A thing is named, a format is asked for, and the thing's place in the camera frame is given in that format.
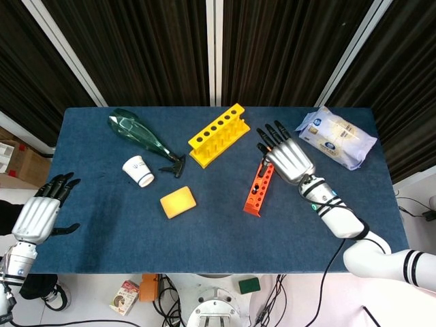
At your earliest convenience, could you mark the white metal frame post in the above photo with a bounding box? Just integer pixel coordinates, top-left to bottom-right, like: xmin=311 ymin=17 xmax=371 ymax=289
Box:
xmin=313 ymin=0 xmax=394 ymax=108
xmin=20 ymin=0 xmax=109 ymax=108
xmin=205 ymin=0 xmax=224 ymax=107

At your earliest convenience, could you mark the green block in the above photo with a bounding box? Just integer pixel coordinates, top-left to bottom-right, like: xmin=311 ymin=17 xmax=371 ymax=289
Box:
xmin=238 ymin=277 xmax=261 ymax=296

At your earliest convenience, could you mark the black pleated curtain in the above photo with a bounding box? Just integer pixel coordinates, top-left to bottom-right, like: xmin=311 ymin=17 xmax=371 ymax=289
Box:
xmin=0 ymin=0 xmax=436 ymax=185

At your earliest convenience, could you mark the cardboard box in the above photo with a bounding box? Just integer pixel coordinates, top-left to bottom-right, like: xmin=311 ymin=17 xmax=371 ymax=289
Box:
xmin=0 ymin=126 xmax=52 ymax=190

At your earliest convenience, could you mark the black cable bundle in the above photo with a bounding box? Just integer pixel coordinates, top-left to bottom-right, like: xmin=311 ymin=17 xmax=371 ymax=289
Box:
xmin=251 ymin=274 xmax=287 ymax=327
xmin=151 ymin=274 xmax=187 ymax=327

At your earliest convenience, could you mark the orange plastic tool holder rack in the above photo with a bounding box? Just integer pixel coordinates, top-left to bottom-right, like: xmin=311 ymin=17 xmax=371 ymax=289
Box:
xmin=243 ymin=155 xmax=276 ymax=217

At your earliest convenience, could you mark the yellow test tube rack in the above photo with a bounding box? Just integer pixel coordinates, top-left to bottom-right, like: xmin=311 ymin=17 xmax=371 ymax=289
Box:
xmin=187 ymin=103 xmax=251 ymax=169

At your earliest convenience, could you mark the blue tablecloth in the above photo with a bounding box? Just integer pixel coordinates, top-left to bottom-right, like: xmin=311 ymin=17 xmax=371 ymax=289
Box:
xmin=26 ymin=106 xmax=415 ymax=275

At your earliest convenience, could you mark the white metal frame rail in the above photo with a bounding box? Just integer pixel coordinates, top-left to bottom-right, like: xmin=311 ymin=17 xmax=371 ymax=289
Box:
xmin=391 ymin=165 xmax=436 ymax=191
xmin=0 ymin=110 xmax=57 ymax=155

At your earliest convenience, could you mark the black trouser leg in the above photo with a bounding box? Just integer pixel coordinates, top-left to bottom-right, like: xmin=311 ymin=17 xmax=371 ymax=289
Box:
xmin=0 ymin=200 xmax=25 ymax=236
xmin=18 ymin=273 xmax=59 ymax=300

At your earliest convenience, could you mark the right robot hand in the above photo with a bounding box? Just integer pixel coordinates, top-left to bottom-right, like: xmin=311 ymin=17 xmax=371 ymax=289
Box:
xmin=255 ymin=119 xmax=316 ymax=187

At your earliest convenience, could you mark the green spray bottle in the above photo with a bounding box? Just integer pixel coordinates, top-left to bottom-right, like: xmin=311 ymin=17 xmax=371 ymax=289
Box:
xmin=108 ymin=108 xmax=187 ymax=178

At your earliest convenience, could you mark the yellow sponge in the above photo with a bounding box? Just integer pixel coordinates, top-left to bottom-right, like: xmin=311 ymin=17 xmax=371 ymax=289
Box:
xmin=159 ymin=185 xmax=198 ymax=220

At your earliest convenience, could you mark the black white sneaker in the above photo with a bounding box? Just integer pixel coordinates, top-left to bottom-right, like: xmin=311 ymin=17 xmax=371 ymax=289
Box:
xmin=40 ymin=283 xmax=72 ymax=311

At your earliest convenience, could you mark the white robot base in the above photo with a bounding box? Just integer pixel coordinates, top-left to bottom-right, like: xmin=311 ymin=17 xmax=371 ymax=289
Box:
xmin=183 ymin=273 xmax=253 ymax=327

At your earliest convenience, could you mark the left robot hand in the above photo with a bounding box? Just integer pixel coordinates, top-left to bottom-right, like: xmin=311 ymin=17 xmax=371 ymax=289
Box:
xmin=12 ymin=172 xmax=82 ymax=245

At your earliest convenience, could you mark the white paper cup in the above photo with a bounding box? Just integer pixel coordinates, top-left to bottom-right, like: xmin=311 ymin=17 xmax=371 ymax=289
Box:
xmin=122 ymin=155 xmax=155 ymax=188

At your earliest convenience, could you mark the thin black cable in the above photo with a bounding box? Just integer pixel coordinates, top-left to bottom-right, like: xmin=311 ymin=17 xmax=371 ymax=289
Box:
xmin=396 ymin=188 xmax=436 ymax=219

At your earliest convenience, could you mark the orange plastic object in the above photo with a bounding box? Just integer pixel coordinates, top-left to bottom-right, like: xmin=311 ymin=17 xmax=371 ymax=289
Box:
xmin=138 ymin=273 xmax=161 ymax=302

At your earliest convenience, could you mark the wet wipes pack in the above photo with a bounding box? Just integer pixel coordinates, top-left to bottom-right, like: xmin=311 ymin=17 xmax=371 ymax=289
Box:
xmin=294 ymin=105 xmax=378 ymax=171

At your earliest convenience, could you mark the small red white carton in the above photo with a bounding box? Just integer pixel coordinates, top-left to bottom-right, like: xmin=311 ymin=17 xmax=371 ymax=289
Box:
xmin=108 ymin=279 xmax=140 ymax=317

